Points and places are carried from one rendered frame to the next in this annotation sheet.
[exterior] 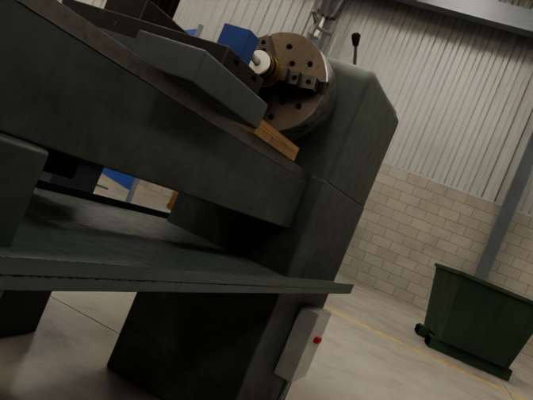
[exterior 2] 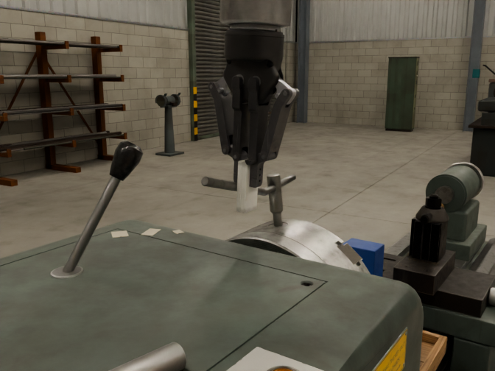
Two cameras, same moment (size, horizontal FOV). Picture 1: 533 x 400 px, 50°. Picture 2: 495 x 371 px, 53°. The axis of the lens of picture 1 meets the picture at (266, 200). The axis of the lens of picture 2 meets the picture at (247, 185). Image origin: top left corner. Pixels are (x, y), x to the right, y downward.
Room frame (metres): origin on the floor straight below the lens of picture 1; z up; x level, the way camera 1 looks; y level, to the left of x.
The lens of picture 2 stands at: (2.56, 0.19, 1.48)
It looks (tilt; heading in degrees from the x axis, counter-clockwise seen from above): 13 degrees down; 192
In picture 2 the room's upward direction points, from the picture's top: straight up
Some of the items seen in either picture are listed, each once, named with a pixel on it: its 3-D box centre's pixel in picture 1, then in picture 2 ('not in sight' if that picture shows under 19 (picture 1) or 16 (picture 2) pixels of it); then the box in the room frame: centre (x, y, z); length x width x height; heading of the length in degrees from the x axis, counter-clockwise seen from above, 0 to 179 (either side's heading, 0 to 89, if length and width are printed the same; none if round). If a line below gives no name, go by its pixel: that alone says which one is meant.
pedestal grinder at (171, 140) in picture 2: not in sight; (169, 124); (-6.28, -3.19, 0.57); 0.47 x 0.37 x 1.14; 162
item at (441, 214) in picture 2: not in sight; (432, 213); (1.26, 0.40, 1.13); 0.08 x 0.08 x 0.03
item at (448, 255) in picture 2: (151, 25); (424, 267); (1.28, 0.39, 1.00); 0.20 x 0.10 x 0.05; 157
